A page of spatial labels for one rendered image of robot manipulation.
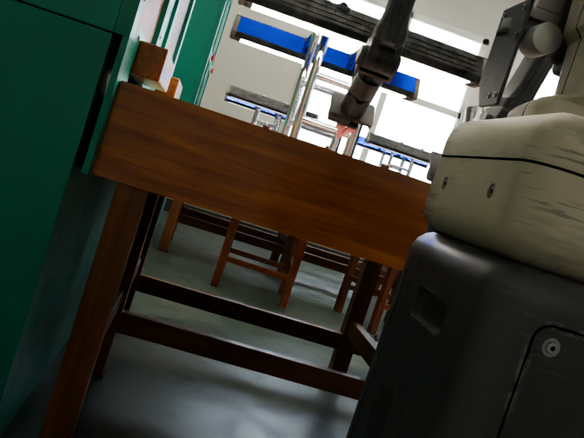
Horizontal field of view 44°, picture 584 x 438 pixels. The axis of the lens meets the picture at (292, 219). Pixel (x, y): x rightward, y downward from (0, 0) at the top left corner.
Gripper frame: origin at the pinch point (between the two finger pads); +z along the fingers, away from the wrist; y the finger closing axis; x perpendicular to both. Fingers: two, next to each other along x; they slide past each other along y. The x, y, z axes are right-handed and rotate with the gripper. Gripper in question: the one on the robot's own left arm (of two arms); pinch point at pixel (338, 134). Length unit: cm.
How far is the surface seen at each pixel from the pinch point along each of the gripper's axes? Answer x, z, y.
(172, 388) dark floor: 37, 82, 15
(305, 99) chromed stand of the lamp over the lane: -19.3, 11.4, 7.5
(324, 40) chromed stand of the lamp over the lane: -31.4, 1.0, 7.6
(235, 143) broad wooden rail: 25.0, -13.5, 23.2
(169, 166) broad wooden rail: 31.1, -8.2, 33.6
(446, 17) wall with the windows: -459, 269, -150
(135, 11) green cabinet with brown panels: 15, -27, 48
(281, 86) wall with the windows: -375, 343, -23
